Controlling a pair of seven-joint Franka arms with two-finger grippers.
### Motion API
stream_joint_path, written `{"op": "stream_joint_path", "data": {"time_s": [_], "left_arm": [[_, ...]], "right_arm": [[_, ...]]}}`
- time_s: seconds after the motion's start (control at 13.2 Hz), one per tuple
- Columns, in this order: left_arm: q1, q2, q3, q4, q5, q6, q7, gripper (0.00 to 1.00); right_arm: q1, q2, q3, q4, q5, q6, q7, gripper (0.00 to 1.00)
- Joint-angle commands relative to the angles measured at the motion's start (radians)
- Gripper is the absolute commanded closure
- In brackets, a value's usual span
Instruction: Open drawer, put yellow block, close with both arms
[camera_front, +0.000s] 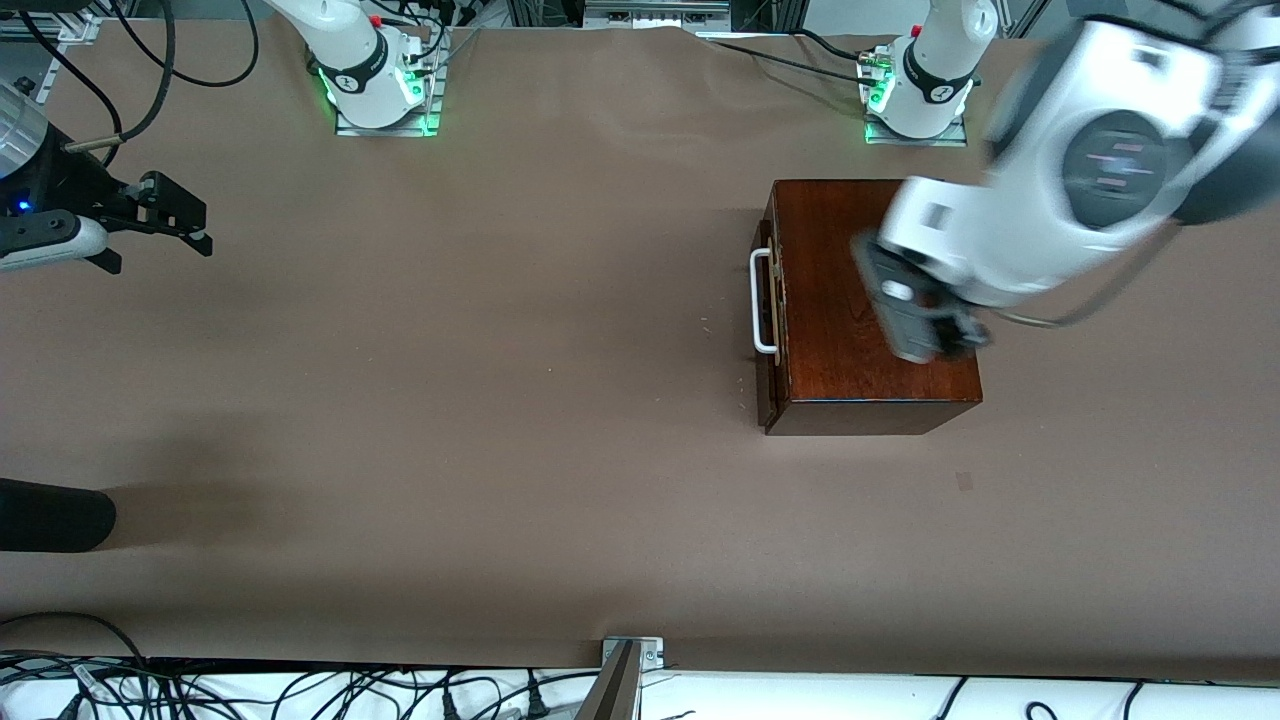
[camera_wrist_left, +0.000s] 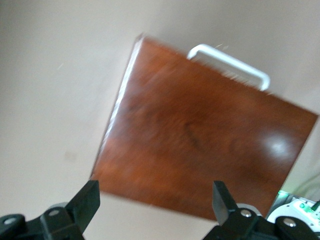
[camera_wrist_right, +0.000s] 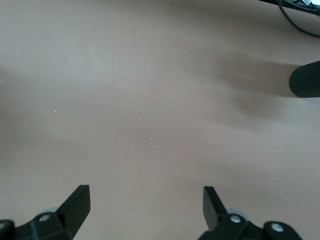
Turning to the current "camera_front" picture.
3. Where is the wooden drawer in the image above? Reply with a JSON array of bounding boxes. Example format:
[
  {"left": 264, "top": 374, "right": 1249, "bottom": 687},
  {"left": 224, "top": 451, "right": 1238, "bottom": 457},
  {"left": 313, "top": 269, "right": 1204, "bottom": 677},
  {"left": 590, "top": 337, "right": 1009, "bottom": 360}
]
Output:
[{"left": 752, "top": 195, "right": 793, "bottom": 436}]

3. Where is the white metal drawer handle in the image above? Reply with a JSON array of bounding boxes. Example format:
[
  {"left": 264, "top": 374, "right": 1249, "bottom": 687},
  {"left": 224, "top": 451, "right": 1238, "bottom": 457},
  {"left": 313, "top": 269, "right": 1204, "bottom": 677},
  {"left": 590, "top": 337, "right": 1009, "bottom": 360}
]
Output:
[{"left": 750, "top": 248, "right": 780, "bottom": 356}]

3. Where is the dark wooden box casing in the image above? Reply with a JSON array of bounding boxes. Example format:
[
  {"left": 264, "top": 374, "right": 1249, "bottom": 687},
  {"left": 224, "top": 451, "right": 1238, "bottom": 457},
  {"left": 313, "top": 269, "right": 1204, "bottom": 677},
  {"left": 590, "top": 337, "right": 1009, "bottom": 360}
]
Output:
[{"left": 765, "top": 180, "right": 983, "bottom": 436}]

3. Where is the black cylinder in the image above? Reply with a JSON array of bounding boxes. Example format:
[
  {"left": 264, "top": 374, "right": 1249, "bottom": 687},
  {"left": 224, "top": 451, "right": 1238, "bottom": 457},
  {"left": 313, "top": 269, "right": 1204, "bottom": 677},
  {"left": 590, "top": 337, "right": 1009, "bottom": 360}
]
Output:
[{"left": 0, "top": 478, "right": 117, "bottom": 553}]

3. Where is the brown table cover sheet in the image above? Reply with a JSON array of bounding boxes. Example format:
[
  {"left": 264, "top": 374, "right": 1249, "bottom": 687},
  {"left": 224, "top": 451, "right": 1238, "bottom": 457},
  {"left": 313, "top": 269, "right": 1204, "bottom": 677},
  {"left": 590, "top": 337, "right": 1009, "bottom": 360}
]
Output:
[{"left": 0, "top": 20, "right": 1280, "bottom": 683}]

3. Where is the grey device box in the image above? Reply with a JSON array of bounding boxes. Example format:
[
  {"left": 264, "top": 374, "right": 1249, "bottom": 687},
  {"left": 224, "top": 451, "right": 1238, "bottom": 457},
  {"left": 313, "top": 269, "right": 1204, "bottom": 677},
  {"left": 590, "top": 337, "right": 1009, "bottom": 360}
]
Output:
[{"left": 583, "top": 0, "right": 733, "bottom": 29}]

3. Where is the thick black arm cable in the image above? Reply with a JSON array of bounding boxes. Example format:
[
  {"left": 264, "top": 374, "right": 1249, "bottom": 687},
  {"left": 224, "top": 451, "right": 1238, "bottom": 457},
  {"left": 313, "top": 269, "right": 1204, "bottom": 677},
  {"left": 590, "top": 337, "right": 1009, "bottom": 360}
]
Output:
[{"left": 62, "top": 0, "right": 179, "bottom": 153}]

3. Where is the aluminium frame rail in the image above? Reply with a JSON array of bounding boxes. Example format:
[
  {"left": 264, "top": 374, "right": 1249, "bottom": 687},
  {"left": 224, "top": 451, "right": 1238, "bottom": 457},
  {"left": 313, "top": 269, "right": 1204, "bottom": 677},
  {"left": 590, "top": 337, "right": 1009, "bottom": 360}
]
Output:
[{"left": 0, "top": 10, "right": 101, "bottom": 101}]

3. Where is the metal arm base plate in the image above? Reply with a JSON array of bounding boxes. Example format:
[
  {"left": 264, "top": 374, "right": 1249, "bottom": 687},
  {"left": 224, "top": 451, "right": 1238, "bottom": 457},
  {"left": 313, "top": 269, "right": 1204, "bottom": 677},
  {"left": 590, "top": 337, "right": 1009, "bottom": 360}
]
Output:
[
  {"left": 335, "top": 45, "right": 443, "bottom": 138},
  {"left": 865, "top": 105, "right": 969, "bottom": 148}
]

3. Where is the small metal bracket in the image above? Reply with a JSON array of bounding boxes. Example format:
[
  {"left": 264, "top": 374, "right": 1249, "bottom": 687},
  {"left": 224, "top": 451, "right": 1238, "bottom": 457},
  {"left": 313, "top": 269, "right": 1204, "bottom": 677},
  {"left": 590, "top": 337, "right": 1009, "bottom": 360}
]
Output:
[{"left": 600, "top": 637, "right": 665, "bottom": 669}]

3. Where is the dark camera mount pole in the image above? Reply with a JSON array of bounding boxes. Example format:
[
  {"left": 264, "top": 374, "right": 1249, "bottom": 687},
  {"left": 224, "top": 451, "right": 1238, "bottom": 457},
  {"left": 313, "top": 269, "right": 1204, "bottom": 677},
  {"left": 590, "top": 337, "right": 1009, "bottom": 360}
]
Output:
[{"left": 573, "top": 640, "right": 643, "bottom": 720}]

